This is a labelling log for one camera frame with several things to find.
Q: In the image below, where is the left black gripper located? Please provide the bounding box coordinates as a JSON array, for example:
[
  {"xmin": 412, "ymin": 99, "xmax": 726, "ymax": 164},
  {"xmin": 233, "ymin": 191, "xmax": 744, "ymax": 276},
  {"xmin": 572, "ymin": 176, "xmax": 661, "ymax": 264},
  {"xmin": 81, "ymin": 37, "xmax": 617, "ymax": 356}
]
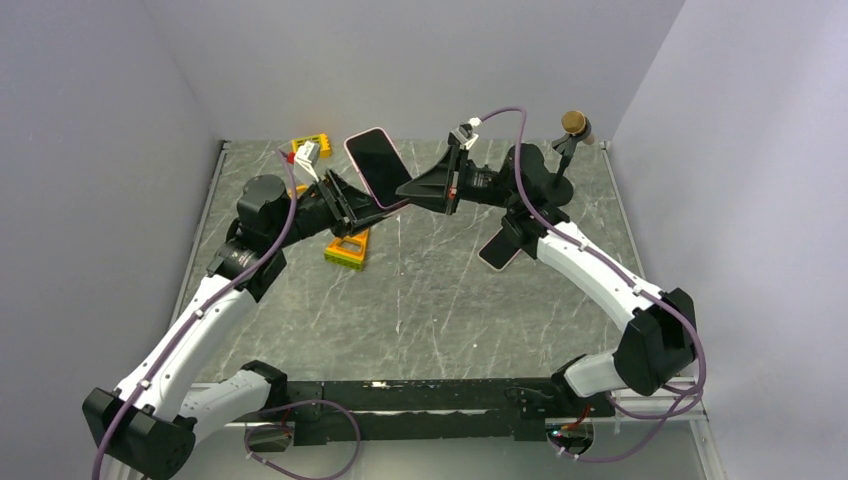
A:
[{"xmin": 270, "ymin": 168, "xmax": 395, "ymax": 250}]

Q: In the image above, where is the black microphone stand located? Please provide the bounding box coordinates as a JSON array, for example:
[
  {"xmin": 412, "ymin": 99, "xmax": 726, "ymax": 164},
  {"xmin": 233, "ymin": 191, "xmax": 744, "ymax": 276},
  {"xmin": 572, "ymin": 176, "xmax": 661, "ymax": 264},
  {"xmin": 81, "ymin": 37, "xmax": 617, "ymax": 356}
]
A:
[{"xmin": 541, "ymin": 133, "xmax": 580, "ymax": 207}]

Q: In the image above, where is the orange green triangle block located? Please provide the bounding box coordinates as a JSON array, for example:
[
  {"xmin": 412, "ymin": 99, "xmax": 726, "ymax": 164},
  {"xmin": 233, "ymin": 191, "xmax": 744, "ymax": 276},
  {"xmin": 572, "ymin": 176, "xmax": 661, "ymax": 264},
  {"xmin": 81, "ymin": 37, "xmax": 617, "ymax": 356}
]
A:
[{"xmin": 324, "ymin": 229, "xmax": 370, "ymax": 271}]

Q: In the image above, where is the pink phone case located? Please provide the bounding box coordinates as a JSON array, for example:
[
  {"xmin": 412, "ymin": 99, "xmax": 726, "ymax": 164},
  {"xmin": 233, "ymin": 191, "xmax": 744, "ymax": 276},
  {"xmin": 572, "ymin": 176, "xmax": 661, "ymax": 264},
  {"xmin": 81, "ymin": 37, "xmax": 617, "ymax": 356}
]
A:
[{"xmin": 342, "ymin": 126, "xmax": 416, "ymax": 212}]

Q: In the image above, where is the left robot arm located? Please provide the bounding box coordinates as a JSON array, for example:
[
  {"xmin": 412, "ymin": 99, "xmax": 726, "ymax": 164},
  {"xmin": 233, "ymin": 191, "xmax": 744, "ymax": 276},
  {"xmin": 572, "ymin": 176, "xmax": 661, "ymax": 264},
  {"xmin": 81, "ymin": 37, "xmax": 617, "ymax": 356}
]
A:
[{"xmin": 83, "ymin": 171, "xmax": 395, "ymax": 479}]

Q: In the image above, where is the yellow grid block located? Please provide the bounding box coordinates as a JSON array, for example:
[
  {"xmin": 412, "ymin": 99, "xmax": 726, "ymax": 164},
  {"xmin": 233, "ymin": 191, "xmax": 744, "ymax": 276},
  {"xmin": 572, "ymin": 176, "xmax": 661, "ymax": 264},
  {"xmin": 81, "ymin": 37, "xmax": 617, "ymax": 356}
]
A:
[{"xmin": 290, "ymin": 133, "xmax": 333, "ymax": 158}]

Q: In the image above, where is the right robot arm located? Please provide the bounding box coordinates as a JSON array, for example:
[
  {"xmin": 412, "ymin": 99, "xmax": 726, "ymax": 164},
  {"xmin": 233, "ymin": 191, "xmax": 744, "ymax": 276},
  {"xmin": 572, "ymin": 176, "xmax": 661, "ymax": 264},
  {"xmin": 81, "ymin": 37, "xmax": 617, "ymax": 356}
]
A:
[{"xmin": 397, "ymin": 143, "xmax": 706, "ymax": 416}]

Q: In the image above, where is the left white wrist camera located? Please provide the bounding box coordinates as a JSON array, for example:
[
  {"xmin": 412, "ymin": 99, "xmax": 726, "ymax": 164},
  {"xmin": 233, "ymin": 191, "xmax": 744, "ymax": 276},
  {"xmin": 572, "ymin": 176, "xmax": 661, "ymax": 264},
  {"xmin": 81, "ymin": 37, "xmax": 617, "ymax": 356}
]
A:
[{"xmin": 285, "ymin": 142, "xmax": 320, "ymax": 185}]

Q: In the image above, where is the black base frame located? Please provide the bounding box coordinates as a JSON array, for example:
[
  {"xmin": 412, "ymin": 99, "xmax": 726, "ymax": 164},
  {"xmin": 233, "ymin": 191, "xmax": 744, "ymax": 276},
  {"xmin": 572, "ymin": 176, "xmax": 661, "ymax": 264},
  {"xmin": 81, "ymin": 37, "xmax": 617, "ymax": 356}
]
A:
[{"xmin": 243, "ymin": 360, "xmax": 614, "ymax": 446}]

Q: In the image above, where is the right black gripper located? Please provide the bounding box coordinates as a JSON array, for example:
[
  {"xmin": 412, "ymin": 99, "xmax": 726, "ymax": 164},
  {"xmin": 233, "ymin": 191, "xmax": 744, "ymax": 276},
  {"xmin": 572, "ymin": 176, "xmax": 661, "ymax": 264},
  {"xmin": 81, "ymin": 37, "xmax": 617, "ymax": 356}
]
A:
[{"xmin": 396, "ymin": 146, "xmax": 519, "ymax": 217}]

